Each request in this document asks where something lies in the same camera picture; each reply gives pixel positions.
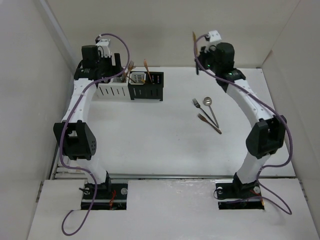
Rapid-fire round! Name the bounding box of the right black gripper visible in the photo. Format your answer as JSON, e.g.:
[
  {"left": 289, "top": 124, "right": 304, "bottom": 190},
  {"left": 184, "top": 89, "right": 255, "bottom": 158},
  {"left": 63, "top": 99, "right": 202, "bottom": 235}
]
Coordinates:
[{"left": 194, "top": 44, "right": 221, "bottom": 74}]

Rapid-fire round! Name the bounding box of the copper fork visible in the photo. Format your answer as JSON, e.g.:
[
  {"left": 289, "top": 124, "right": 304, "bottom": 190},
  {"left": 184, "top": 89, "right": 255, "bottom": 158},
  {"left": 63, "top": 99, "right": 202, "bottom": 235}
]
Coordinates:
[{"left": 122, "top": 60, "right": 135, "bottom": 83}]

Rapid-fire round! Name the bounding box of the gold knife black handle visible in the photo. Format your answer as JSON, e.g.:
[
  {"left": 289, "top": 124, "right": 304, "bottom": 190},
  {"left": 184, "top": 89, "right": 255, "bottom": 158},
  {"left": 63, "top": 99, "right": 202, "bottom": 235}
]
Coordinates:
[{"left": 192, "top": 31, "right": 199, "bottom": 75}]

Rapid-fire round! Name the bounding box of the silver spoon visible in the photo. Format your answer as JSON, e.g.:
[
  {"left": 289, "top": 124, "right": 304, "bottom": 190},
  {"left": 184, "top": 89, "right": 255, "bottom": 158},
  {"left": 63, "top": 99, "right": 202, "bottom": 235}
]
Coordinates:
[{"left": 203, "top": 96, "right": 221, "bottom": 130}]

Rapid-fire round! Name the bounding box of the dark steel fork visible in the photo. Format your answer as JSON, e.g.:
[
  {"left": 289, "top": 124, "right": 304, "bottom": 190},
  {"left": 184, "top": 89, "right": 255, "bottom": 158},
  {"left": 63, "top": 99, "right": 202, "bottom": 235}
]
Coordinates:
[{"left": 192, "top": 98, "right": 218, "bottom": 128}]

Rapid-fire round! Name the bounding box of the gold fork dark handle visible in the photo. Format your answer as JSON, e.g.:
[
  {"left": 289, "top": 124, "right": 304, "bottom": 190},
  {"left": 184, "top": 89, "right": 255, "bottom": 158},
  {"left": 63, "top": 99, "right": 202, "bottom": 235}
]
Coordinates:
[{"left": 197, "top": 113, "right": 222, "bottom": 135}]

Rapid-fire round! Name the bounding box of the gold fork green handle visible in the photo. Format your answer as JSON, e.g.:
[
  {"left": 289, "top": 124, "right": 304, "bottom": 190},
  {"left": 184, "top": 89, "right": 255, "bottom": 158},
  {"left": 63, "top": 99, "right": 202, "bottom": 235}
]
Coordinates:
[{"left": 127, "top": 76, "right": 146, "bottom": 84}]

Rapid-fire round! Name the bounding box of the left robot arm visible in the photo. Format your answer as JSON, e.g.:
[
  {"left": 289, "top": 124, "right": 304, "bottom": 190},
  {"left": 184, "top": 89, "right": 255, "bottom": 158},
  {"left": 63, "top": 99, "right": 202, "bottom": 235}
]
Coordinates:
[{"left": 53, "top": 43, "right": 122, "bottom": 199}]

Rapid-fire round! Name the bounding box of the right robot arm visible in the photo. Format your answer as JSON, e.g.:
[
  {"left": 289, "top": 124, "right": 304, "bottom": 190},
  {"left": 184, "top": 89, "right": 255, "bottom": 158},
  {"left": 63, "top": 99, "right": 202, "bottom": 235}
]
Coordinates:
[{"left": 195, "top": 42, "right": 287, "bottom": 200}]

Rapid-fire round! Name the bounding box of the white utensil container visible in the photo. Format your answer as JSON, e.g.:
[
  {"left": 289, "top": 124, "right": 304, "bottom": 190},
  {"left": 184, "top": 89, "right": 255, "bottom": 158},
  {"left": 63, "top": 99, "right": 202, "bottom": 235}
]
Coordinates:
[{"left": 96, "top": 76, "right": 131, "bottom": 101}]

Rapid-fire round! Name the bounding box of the black utensil container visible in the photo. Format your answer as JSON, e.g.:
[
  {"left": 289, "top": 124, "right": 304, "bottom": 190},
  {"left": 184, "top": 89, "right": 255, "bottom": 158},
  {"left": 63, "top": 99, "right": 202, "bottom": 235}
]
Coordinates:
[{"left": 128, "top": 71, "right": 164, "bottom": 101}]

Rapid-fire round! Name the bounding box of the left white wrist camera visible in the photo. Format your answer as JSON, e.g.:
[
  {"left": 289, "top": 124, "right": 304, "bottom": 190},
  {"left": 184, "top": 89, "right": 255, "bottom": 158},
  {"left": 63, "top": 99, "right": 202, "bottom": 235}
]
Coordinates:
[{"left": 95, "top": 36, "right": 112, "bottom": 58}]

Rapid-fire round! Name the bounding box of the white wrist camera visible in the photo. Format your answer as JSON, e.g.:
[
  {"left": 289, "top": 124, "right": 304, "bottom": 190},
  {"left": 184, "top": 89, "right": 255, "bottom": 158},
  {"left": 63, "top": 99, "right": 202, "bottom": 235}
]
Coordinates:
[
  {"left": 95, "top": 36, "right": 112, "bottom": 58},
  {"left": 200, "top": 30, "right": 222, "bottom": 53}
]

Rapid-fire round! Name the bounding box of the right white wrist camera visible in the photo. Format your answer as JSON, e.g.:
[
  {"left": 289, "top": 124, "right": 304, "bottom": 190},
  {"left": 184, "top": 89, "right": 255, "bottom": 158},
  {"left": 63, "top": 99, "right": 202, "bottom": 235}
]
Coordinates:
[{"left": 200, "top": 30, "right": 222, "bottom": 53}]

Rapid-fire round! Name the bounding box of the aluminium rail front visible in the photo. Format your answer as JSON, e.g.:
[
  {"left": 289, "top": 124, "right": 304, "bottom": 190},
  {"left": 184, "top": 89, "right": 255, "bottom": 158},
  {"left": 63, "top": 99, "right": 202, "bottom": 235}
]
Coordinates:
[{"left": 109, "top": 174, "right": 278, "bottom": 181}]

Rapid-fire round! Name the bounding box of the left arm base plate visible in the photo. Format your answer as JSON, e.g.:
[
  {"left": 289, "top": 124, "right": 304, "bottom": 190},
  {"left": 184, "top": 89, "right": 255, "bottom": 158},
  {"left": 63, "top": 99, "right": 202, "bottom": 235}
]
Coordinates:
[{"left": 79, "top": 183, "right": 128, "bottom": 211}]

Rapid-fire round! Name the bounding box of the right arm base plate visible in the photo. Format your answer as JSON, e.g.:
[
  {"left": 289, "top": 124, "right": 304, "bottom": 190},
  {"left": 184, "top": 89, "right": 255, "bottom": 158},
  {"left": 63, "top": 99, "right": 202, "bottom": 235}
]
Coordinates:
[{"left": 215, "top": 182, "right": 265, "bottom": 210}]

